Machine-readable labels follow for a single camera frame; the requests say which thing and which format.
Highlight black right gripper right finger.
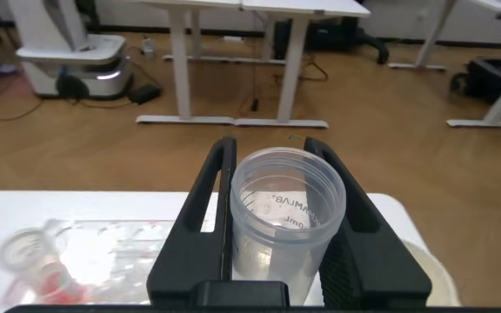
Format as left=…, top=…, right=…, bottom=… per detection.
left=304, top=136, right=433, bottom=308

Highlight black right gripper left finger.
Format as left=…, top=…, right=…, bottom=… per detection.
left=146, top=136, right=239, bottom=308

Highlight yellow pigment test tube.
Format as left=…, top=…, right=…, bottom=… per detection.
left=229, top=146, right=348, bottom=306

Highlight clear acrylic test tube rack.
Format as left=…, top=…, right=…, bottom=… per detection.
left=0, top=218, right=183, bottom=306

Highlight red pigment test tube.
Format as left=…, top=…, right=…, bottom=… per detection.
left=0, top=225, right=87, bottom=306

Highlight black power adapter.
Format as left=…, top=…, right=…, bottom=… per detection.
left=128, top=83, right=163, bottom=106

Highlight white standing desk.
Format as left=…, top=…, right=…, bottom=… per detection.
left=234, top=0, right=372, bottom=130
left=136, top=0, right=244, bottom=128

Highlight long white desk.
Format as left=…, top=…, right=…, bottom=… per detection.
left=386, top=0, right=501, bottom=130

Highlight white power strip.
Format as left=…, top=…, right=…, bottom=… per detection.
left=141, top=36, right=157, bottom=60

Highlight black wheeled robot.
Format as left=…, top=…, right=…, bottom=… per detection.
left=449, top=57, right=501, bottom=110

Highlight white humanoid robot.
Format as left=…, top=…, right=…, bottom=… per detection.
left=8, top=0, right=132, bottom=100

